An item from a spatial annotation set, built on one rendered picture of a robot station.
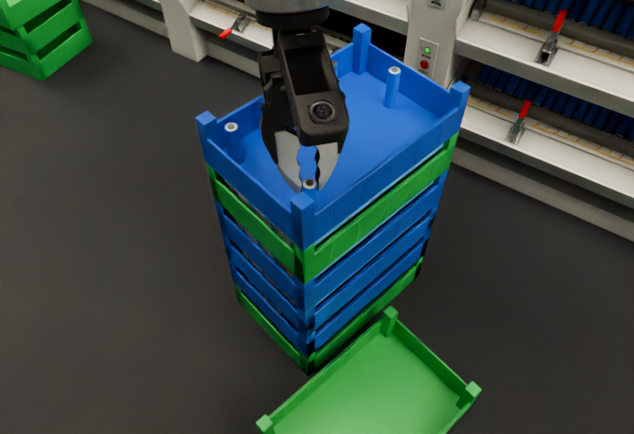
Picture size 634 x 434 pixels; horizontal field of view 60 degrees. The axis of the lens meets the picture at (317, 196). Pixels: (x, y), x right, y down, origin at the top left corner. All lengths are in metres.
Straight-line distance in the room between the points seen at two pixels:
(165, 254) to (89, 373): 0.26
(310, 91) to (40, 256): 0.87
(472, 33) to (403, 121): 0.33
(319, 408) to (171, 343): 0.29
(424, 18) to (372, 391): 0.68
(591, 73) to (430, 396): 0.62
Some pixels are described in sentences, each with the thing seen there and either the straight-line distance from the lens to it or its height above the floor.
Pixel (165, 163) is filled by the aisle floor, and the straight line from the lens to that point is 1.33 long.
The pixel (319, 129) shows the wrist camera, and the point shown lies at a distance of 0.48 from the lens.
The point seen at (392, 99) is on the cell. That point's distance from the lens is 0.81.
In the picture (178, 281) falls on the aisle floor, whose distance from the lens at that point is 1.13.
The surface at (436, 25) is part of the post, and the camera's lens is 1.08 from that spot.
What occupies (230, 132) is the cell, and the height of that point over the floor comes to 0.47.
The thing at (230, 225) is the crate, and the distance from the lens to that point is 0.82.
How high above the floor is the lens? 0.95
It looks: 51 degrees down
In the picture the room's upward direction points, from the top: straight up
